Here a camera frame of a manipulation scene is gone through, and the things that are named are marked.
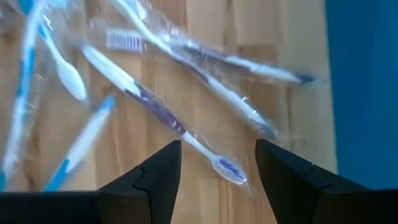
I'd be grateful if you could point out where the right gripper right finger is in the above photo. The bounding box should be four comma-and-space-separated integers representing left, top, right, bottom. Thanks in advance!
255, 139, 371, 224

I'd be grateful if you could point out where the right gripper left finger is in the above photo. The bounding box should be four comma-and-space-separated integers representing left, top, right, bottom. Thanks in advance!
98, 139, 183, 224

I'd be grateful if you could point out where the blue toothbrush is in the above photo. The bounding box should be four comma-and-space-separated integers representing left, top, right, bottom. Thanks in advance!
42, 95, 117, 192
36, 15, 88, 102
0, 0, 47, 191

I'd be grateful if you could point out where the purple toothbrush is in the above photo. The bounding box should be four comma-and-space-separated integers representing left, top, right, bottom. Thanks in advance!
104, 28, 317, 85
113, 0, 279, 139
81, 44, 249, 187

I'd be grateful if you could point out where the blue plastic tray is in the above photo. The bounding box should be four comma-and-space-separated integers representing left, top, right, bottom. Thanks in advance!
325, 0, 398, 190

